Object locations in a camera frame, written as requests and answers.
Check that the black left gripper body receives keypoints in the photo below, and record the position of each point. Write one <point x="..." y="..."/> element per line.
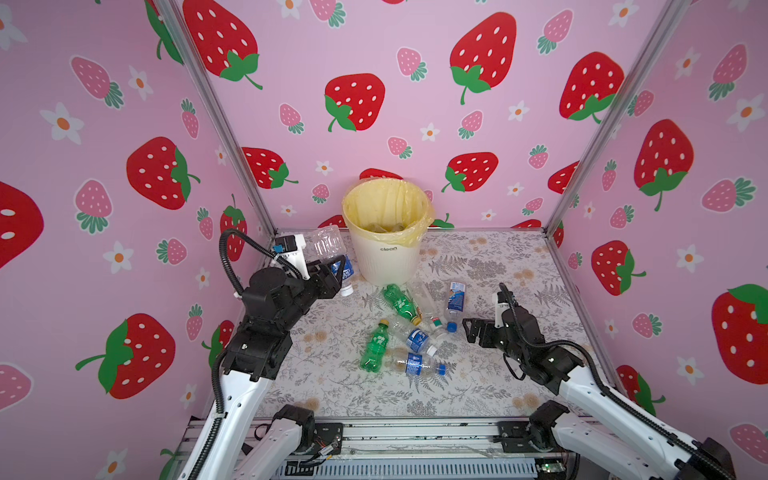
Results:
<point x="302" y="298"/>

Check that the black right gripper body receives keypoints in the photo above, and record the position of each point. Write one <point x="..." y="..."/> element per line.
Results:
<point x="495" y="337"/>

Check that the square bottle blue artesian label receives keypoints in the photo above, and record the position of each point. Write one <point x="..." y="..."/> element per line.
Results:
<point x="455" y="305"/>

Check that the clear bottle blue label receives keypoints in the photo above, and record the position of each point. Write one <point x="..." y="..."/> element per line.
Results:
<point x="414" y="338"/>
<point x="329" y="244"/>

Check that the clear bottle orange flower label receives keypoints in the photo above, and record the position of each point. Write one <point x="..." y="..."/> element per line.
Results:
<point x="428" y="309"/>

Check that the green bottle yellow cap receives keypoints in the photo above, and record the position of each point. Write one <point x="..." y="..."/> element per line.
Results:
<point x="373" y="356"/>

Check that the clear bottle blue cap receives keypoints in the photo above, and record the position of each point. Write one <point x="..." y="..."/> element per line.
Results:
<point x="414" y="365"/>

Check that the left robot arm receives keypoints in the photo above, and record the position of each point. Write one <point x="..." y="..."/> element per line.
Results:
<point x="241" y="374"/>

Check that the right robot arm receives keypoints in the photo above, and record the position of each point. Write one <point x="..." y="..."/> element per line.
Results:
<point x="587" y="416"/>

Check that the white plastic waste bin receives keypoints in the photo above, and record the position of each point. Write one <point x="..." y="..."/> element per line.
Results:
<point x="386" y="257"/>

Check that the green bottle near bin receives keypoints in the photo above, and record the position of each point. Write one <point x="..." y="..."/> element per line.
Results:
<point x="401" y="303"/>

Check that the yellow bin liner bag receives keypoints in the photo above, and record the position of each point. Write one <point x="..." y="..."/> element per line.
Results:
<point x="392" y="211"/>

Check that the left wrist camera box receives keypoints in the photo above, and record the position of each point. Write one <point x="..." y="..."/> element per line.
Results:
<point x="289" y="248"/>

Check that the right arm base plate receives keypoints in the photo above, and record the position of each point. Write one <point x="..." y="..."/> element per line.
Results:
<point x="525" y="437"/>

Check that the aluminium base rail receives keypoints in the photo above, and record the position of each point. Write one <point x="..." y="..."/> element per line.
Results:
<point x="401" y="448"/>

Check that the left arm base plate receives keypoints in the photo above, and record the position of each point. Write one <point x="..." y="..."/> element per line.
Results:
<point x="325" y="439"/>

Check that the left aluminium corner post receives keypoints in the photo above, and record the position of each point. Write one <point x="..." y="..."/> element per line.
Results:
<point x="215" y="43"/>

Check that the aluminium corner post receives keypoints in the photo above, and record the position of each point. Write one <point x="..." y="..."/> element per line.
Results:
<point x="663" y="29"/>
<point x="215" y="43"/>

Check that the right aluminium corner post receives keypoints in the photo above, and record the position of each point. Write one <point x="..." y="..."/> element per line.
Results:
<point x="663" y="29"/>

